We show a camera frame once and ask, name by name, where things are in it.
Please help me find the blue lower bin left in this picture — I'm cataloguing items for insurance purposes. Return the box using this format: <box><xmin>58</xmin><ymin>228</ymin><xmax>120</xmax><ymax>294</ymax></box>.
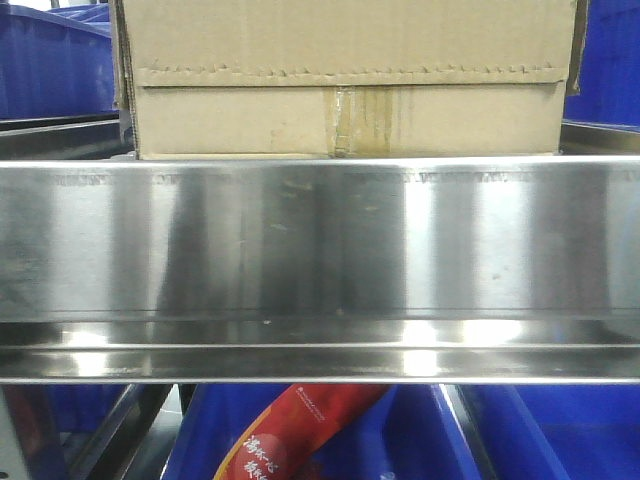
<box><xmin>46</xmin><ymin>384</ymin><xmax>125</xmax><ymax>433</ymax></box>

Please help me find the blue plastic bin left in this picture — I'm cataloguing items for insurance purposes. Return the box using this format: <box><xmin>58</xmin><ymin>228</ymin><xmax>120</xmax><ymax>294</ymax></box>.
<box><xmin>1</xmin><ymin>2</ymin><xmax>115</xmax><ymax>120</ymax></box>

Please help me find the blue lower bin right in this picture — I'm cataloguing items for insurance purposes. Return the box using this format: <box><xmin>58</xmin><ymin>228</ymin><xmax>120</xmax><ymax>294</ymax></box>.
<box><xmin>463</xmin><ymin>385</ymin><xmax>639</xmax><ymax>479</ymax></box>

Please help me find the blue plastic bin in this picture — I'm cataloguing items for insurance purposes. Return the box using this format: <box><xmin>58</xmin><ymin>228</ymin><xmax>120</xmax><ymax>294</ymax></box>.
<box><xmin>1</xmin><ymin>2</ymin><xmax>115</xmax><ymax>120</ymax></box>
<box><xmin>564</xmin><ymin>1</ymin><xmax>639</xmax><ymax>128</ymax></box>

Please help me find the blue plastic bin right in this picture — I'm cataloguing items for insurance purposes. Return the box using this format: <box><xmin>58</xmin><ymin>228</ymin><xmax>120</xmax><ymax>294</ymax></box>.
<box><xmin>564</xmin><ymin>1</ymin><xmax>639</xmax><ymax>128</ymax></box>

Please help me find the red printed snack package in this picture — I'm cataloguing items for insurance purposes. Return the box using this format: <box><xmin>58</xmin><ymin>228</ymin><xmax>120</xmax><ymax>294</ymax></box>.
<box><xmin>213</xmin><ymin>383</ymin><xmax>389</xmax><ymax>479</ymax></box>

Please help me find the blue lower bin centre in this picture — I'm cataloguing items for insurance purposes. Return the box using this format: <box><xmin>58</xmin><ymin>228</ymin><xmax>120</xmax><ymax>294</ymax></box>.
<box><xmin>160</xmin><ymin>384</ymin><xmax>480</xmax><ymax>479</ymax></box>

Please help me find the brown cardboard box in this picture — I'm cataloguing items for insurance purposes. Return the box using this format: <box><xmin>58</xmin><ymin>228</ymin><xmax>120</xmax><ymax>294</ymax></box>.
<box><xmin>110</xmin><ymin>1</ymin><xmax>589</xmax><ymax>160</ymax></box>

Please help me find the stainless steel shelf front rail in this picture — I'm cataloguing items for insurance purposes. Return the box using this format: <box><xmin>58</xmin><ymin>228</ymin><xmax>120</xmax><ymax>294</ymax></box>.
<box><xmin>1</xmin><ymin>156</ymin><xmax>639</xmax><ymax>383</ymax></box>

